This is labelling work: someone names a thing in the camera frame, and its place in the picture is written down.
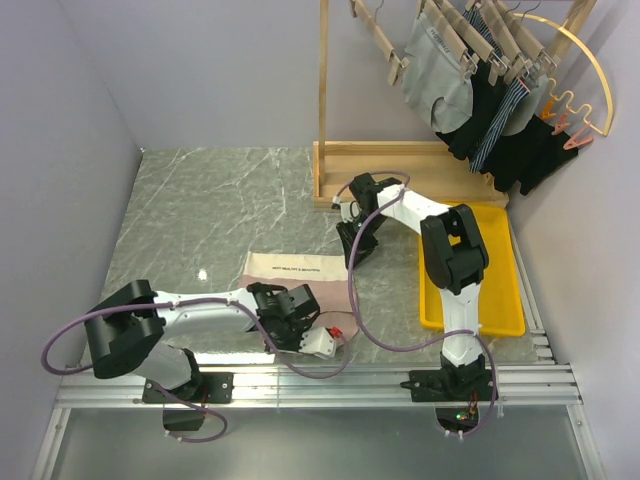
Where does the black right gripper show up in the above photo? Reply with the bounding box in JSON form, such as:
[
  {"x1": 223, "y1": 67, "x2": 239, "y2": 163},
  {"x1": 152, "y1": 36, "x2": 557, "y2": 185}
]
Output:
[{"x1": 337, "y1": 212, "x2": 388, "y2": 271}]

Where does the pink and cream underwear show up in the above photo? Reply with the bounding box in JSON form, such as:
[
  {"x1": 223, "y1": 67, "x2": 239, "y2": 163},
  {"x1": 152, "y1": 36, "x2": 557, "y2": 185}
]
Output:
[{"x1": 239, "y1": 252, "x2": 359, "y2": 358}]

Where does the beige clip hanger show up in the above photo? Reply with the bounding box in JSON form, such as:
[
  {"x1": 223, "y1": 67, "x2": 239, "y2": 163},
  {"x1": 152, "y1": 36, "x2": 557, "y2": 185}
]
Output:
[{"x1": 349, "y1": 0, "x2": 409, "y2": 86}]

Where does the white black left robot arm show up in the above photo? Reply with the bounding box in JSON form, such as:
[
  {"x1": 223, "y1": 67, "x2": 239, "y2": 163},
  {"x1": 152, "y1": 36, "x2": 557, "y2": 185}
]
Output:
[{"x1": 84, "y1": 280, "x2": 321, "y2": 402}]

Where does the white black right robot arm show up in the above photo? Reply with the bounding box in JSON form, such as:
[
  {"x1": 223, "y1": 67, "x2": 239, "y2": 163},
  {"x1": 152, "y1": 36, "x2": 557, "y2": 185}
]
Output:
[{"x1": 332, "y1": 172, "x2": 490, "y2": 400}]

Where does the black hanging underwear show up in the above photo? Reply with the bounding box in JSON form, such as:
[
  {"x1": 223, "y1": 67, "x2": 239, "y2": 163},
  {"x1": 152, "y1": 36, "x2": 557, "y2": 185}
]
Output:
[
  {"x1": 435, "y1": 62, "x2": 506, "y2": 160},
  {"x1": 480, "y1": 115, "x2": 579, "y2": 196}
]

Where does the black rear hanging underwear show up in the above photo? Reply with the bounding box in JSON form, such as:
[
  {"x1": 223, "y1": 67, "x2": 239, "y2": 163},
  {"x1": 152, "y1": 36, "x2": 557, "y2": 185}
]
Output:
[{"x1": 480, "y1": 115, "x2": 579, "y2": 196}]

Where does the beige hanger on grey underwear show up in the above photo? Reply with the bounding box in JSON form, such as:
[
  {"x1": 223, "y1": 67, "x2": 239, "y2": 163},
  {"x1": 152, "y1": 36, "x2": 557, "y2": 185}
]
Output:
[{"x1": 419, "y1": 0, "x2": 477, "y2": 80}]

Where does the light grey hanging underwear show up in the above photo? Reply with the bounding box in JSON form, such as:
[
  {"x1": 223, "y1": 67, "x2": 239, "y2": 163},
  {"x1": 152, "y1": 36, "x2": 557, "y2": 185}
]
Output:
[{"x1": 502, "y1": 74, "x2": 549, "y2": 136}]

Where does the striped blue hanging underwear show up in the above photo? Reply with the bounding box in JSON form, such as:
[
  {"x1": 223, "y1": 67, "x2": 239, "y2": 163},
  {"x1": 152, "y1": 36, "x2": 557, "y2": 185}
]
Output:
[{"x1": 469, "y1": 1, "x2": 531, "y2": 173}]

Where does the orange wavy clip hanger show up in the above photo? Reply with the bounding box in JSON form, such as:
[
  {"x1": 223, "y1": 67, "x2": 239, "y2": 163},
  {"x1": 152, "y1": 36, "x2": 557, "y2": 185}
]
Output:
[{"x1": 540, "y1": 78, "x2": 595, "y2": 151}]

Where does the yellow plastic tray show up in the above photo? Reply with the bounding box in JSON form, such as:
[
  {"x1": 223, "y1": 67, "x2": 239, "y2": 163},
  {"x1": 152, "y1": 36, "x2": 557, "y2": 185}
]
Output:
[{"x1": 417, "y1": 200, "x2": 527, "y2": 337}]

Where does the gold metal arc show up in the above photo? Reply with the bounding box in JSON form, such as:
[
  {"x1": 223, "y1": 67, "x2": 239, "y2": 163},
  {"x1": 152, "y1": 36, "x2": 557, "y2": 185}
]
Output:
[{"x1": 516, "y1": 11, "x2": 615, "y2": 137}]

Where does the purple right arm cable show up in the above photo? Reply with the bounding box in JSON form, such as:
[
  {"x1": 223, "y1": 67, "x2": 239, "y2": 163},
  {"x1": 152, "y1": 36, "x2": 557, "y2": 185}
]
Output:
[{"x1": 332, "y1": 169, "x2": 499, "y2": 439}]

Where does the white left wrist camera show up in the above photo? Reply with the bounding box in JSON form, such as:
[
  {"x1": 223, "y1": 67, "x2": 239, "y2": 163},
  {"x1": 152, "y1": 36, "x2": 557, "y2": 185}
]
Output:
[{"x1": 298, "y1": 327, "x2": 343, "y2": 359}]

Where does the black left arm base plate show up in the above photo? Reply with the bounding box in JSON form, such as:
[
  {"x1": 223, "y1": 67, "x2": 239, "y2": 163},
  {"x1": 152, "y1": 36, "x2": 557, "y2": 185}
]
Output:
[{"x1": 142, "y1": 372, "x2": 234, "y2": 404}]

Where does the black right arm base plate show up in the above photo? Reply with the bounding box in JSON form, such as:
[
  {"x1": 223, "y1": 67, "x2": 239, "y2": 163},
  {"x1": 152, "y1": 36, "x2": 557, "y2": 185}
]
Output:
[{"x1": 400, "y1": 368, "x2": 499, "y2": 403}]

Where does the wooden rack upright post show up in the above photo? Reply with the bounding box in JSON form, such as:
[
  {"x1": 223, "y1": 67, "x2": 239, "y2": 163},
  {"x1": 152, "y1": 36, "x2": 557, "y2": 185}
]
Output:
[{"x1": 314, "y1": 0, "x2": 329, "y2": 197}]

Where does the aluminium rail frame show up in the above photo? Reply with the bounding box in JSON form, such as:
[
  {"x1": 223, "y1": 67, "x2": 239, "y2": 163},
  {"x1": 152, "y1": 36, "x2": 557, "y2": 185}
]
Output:
[{"x1": 29, "y1": 234, "x2": 601, "y2": 480}]

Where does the wooden rack right post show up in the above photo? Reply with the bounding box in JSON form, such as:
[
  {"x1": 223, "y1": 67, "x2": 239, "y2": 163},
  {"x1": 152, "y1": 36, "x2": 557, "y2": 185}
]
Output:
[{"x1": 547, "y1": 0, "x2": 597, "y2": 60}]

